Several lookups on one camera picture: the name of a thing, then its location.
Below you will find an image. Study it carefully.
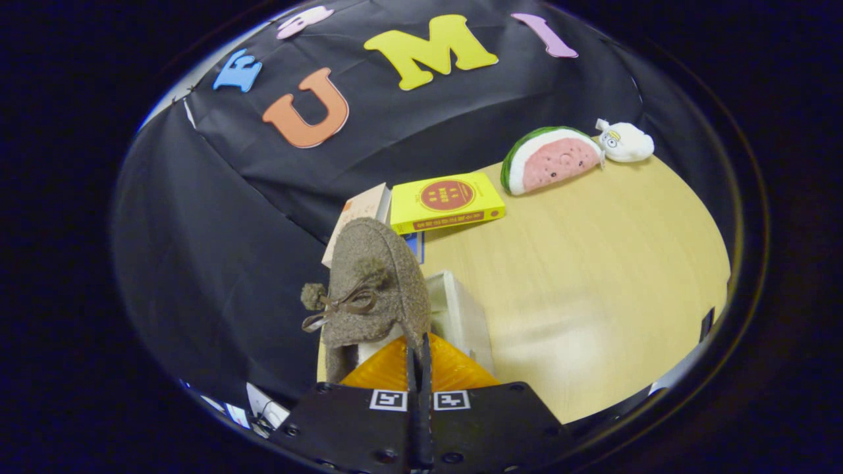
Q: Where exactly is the watermelon slice plush toy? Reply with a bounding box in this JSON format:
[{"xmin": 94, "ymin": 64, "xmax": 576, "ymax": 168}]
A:
[{"xmin": 500, "ymin": 126, "xmax": 606, "ymax": 197}]

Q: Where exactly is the brown fuzzy shoe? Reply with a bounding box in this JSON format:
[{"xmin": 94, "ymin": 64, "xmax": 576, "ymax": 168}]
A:
[{"xmin": 300, "ymin": 217, "xmax": 433, "ymax": 384}]

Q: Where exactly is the small white plush toy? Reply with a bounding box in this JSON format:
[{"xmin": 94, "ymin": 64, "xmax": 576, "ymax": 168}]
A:
[{"xmin": 594, "ymin": 118, "xmax": 656, "ymax": 164}]

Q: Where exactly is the yellow book with red label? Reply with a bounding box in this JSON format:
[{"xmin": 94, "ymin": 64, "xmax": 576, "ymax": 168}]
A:
[{"xmin": 389, "ymin": 172, "xmax": 507, "ymax": 236}]

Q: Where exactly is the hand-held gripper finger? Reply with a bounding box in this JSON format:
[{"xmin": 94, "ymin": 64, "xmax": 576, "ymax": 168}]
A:
[
  {"xmin": 270, "ymin": 332, "xmax": 423, "ymax": 474},
  {"xmin": 421, "ymin": 332, "xmax": 571, "ymax": 474}
]

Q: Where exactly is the beige fabric storage box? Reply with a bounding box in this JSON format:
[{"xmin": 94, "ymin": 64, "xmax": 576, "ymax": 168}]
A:
[{"xmin": 425, "ymin": 269, "xmax": 497, "ymax": 377}]

